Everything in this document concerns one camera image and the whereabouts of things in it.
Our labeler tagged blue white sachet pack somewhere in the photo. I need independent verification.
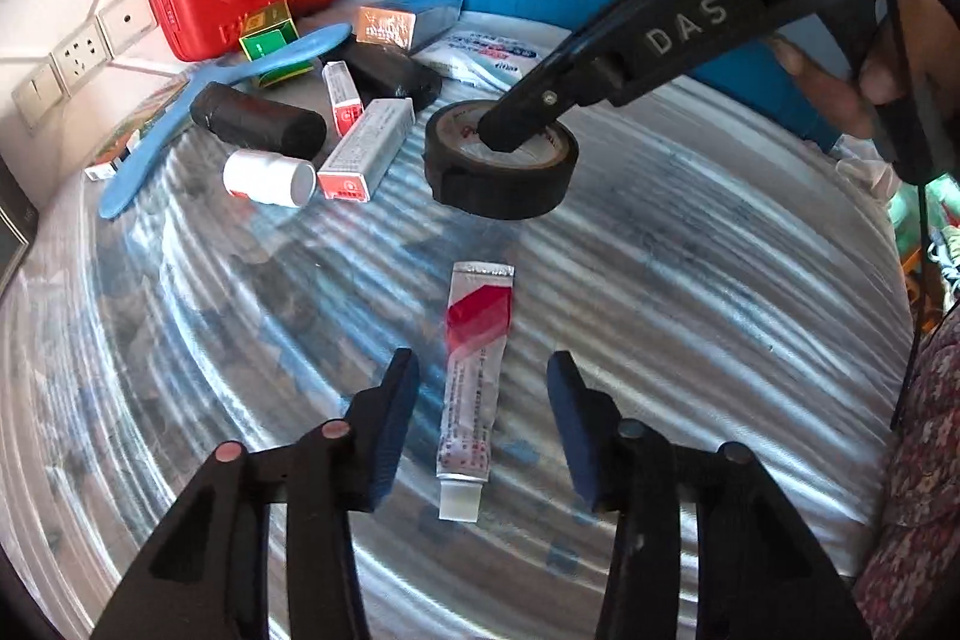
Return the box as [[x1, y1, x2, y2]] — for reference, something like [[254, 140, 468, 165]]
[[413, 29, 547, 92]]

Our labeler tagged small red white box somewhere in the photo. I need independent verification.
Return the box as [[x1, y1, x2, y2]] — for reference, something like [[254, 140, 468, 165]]
[[322, 62, 364, 136]]

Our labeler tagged red white long box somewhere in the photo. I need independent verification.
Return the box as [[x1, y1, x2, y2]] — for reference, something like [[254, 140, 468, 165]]
[[317, 97, 415, 203]]

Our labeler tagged white pill bottle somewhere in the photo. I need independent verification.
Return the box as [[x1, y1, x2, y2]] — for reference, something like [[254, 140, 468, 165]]
[[221, 149, 317, 208]]

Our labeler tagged white wall socket panel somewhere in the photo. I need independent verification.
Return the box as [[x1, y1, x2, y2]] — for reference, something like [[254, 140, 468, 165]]
[[11, 0, 158, 135]]

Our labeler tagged blue plastic boomerang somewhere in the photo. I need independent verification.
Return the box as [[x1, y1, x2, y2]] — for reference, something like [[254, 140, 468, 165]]
[[99, 23, 352, 220]]

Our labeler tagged black rectangular block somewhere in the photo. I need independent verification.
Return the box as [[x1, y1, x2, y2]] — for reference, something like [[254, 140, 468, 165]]
[[327, 35, 443, 112]]

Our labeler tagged black electrical tape roll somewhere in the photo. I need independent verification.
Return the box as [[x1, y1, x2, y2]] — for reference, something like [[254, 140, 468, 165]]
[[423, 99, 579, 221]]

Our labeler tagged brown copper small box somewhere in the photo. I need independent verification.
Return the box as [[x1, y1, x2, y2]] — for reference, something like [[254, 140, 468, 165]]
[[353, 0, 464, 52]]

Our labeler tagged black cylinder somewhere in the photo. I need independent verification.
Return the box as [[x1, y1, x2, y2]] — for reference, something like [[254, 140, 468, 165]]
[[190, 83, 327, 159]]

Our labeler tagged black gift box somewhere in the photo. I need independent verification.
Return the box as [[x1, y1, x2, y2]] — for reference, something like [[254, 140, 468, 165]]
[[0, 159, 39, 292]]

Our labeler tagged person right hand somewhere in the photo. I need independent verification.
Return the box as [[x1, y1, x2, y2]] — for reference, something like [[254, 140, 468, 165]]
[[766, 0, 958, 138]]

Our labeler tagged green medicine box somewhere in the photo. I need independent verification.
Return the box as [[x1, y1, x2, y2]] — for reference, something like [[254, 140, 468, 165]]
[[239, 0, 313, 89]]

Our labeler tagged red white ointment tube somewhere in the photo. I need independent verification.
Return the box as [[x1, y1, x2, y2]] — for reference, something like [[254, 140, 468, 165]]
[[434, 262, 516, 523]]

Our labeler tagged floral clothing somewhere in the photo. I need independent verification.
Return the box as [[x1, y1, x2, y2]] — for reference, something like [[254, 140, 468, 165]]
[[854, 310, 958, 638]]

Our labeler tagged orange green white carton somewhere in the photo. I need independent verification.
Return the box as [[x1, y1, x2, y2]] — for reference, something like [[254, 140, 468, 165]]
[[83, 74, 187, 182]]

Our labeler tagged black cable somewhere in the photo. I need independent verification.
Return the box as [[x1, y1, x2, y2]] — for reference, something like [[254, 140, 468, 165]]
[[817, 0, 936, 432]]

